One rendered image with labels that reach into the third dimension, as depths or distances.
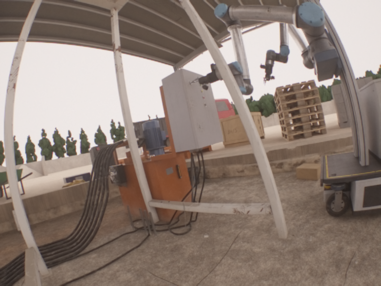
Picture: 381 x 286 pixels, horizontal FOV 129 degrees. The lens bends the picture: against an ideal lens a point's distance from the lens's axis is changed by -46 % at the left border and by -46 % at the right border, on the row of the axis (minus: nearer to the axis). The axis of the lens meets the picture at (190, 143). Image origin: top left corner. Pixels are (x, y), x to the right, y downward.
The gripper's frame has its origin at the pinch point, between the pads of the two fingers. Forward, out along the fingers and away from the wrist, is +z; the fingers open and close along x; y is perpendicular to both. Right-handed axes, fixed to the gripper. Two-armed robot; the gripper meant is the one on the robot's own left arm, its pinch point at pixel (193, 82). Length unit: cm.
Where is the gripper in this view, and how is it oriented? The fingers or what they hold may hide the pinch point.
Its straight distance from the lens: 127.7
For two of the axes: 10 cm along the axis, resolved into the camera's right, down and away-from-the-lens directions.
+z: -7.8, 1.6, 6.1
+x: 5.9, -1.3, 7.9
